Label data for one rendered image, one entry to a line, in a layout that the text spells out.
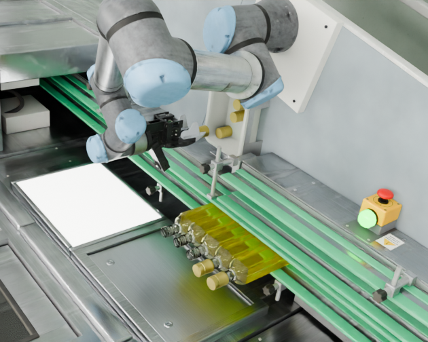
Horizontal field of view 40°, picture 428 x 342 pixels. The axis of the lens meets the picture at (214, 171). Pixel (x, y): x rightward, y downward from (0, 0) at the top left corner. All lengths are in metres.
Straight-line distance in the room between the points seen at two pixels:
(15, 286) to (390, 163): 1.03
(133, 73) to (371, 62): 0.64
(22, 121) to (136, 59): 1.37
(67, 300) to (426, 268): 0.90
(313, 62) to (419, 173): 0.39
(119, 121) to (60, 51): 0.83
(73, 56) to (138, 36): 1.18
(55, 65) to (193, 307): 1.09
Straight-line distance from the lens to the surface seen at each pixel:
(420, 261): 1.44
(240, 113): 1.76
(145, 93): 1.07
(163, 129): 1.62
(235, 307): 1.58
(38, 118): 2.42
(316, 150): 1.63
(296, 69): 1.60
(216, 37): 1.47
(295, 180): 1.62
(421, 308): 1.34
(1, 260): 1.77
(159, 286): 1.62
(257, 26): 1.50
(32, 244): 1.76
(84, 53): 2.27
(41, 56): 2.19
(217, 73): 1.24
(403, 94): 1.44
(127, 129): 1.42
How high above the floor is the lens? 1.94
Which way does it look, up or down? 37 degrees down
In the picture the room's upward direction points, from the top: 107 degrees counter-clockwise
